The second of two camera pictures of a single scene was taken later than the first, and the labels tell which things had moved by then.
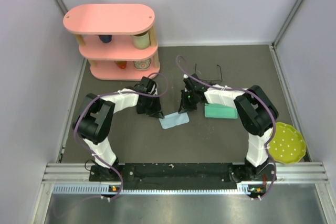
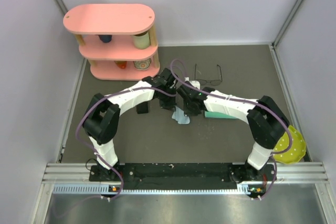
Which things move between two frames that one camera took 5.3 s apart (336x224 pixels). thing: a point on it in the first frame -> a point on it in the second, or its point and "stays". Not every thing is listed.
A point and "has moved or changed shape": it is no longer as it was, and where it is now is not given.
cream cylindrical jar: x=142 y=41 stays
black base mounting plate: x=182 y=176 stays
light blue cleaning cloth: x=174 y=120 has moved or changed shape
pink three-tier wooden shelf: x=118 y=40 stays
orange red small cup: x=122 y=64 stays
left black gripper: x=157 y=108 -> x=169 y=105
